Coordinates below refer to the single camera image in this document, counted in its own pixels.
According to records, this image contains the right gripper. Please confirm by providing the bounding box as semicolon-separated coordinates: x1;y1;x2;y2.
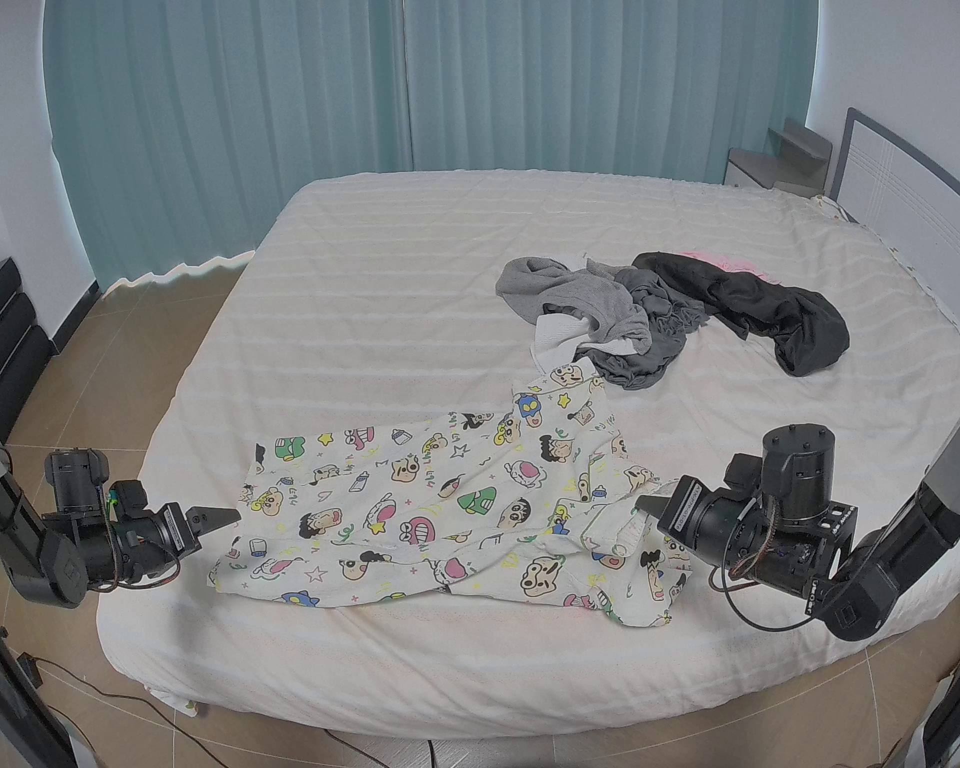
633;478;759;560

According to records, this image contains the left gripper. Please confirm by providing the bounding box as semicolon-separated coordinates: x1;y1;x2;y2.
112;501;241;579

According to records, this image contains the white printed pyjama top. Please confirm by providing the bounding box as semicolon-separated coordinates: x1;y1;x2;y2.
208;358;695;630

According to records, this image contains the dark grey garment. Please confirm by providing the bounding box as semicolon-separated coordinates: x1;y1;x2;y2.
573;258;712;391

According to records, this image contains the white garment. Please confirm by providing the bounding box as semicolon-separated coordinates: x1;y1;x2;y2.
531;313;639;360

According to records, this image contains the light grey knit garment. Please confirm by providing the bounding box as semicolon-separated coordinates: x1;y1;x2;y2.
495;255;652;357

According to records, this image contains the black garment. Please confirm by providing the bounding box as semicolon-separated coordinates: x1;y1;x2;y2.
632;251;851;378

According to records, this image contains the black padded bench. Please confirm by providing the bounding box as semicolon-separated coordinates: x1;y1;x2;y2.
0;257;57;444

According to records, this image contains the pink garment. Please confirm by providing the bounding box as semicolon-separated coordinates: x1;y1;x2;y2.
678;249;760;275

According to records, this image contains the bed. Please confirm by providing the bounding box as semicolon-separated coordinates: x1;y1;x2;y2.
96;105;960;732

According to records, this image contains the grey bedside table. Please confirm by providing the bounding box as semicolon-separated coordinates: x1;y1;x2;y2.
723;116;834;198

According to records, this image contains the blue-green curtain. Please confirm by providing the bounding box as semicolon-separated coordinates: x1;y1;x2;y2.
405;0;820;185
43;0;412;292

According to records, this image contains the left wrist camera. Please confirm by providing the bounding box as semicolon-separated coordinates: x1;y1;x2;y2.
107;480;149;522

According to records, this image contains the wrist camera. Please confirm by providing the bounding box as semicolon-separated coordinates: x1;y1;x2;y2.
723;452;768;498
107;480;149;522

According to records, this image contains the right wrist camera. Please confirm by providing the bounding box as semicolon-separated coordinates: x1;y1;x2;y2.
723;452;768;498

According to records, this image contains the black cable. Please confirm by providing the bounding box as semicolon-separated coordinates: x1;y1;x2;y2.
707;562;815;633

